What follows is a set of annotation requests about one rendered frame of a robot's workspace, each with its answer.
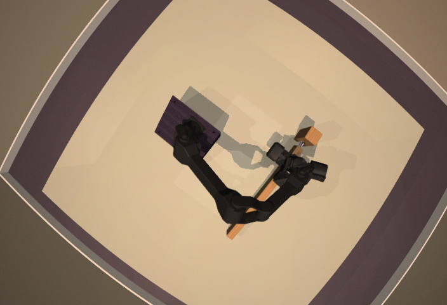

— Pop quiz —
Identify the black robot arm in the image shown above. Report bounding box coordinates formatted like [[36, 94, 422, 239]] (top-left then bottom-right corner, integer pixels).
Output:
[[173, 116, 328, 224]]

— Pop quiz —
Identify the brown wooden post with slot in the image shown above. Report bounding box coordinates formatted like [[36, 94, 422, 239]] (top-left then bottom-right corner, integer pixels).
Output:
[[293, 126, 323, 146]]

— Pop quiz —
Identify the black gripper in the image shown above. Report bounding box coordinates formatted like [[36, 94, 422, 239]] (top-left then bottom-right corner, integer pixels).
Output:
[[266, 142, 297, 167]]

